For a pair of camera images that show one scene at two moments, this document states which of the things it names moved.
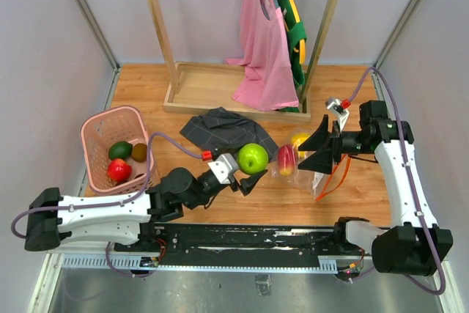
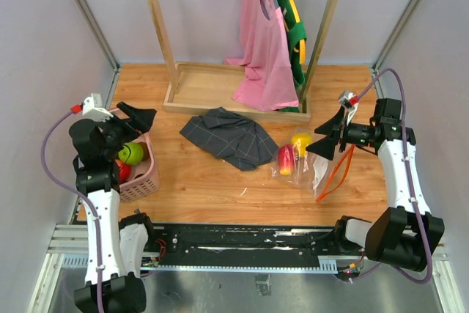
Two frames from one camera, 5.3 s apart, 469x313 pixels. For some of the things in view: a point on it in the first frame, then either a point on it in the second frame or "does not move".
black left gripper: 247,184 to 141,120
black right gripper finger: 322,161 to 325,146
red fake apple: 119,170 does not move
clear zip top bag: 285,168 does not move
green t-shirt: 297,31 does not move
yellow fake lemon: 297,139 does not move
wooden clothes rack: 210,87 does not move
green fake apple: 252,158 to 132,153
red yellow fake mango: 287,159 does not move
